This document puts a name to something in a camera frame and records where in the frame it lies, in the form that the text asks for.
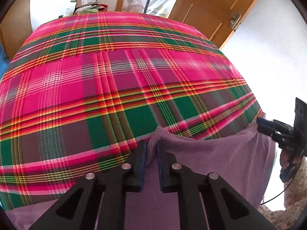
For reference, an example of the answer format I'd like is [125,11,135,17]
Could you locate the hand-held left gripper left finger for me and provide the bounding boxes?
[28,139,148,230]

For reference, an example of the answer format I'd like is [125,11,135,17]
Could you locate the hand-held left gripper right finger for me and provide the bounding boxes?
[156,141,277,230]

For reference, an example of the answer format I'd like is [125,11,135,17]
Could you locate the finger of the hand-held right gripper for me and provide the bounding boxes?
[257,117,292,131]
[258,125,280,142]

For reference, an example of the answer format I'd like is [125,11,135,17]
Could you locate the purple fleece pants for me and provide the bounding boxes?
[5,126,277,230]

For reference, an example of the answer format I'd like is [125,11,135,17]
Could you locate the person's right forearm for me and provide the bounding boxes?
[259,158,307,228]

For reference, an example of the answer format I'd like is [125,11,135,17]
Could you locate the person's right hand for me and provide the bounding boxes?
[279,150,300,181]

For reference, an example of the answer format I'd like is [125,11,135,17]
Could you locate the plaid bed sheet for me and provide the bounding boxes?
[0,11,263,209]

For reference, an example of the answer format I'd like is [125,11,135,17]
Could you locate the metal door lock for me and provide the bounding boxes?
[228,12,241,29]

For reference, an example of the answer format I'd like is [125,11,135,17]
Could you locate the wooden door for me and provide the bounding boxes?
[168,0,269,51]

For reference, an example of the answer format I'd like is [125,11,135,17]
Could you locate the blue printed tote bag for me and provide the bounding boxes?
[0,48,10,77]

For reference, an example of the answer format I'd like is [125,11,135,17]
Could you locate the wooden wardrobe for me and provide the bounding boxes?
[0,25,17,60]

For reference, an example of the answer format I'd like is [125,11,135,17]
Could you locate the black cable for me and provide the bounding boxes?
[260,165,300,205]

